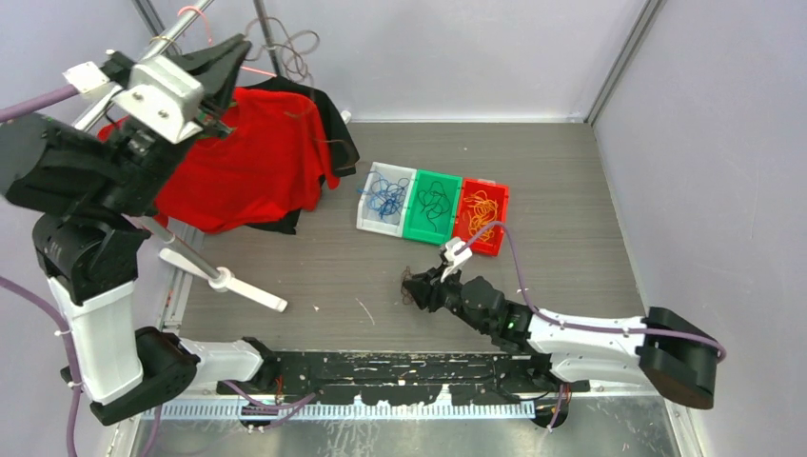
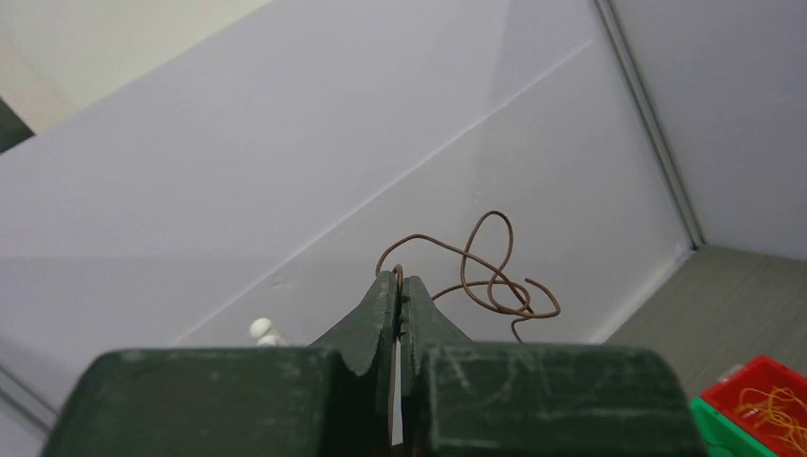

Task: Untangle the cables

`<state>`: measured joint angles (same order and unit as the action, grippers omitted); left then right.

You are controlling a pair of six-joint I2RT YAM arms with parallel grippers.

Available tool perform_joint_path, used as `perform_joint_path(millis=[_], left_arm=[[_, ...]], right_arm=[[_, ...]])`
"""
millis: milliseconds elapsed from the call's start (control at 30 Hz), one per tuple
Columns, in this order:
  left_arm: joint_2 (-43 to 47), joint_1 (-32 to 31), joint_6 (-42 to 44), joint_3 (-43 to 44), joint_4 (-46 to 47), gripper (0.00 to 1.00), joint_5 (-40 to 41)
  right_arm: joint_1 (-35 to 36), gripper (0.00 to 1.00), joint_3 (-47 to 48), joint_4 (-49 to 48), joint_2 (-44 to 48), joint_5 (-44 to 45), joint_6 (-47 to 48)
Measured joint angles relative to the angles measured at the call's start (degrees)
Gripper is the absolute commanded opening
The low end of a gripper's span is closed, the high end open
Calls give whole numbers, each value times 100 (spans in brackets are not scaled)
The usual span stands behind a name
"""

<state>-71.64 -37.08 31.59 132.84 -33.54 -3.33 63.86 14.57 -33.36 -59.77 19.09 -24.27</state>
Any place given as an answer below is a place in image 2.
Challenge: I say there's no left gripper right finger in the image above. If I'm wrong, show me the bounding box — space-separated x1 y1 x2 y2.
400 276 707 456

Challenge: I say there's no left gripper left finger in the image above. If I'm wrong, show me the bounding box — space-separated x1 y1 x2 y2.
42 271 399 456

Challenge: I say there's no brown cable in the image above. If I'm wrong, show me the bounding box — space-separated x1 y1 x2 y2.
375 210 562 345

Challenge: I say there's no yellow cable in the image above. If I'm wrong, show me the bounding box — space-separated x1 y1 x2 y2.
734 385 807 452

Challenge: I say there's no green plastic bin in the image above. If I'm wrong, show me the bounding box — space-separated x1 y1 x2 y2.
689 398 776 457

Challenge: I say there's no red plastic bin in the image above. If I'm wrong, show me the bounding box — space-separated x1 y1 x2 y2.
696 356 806 456

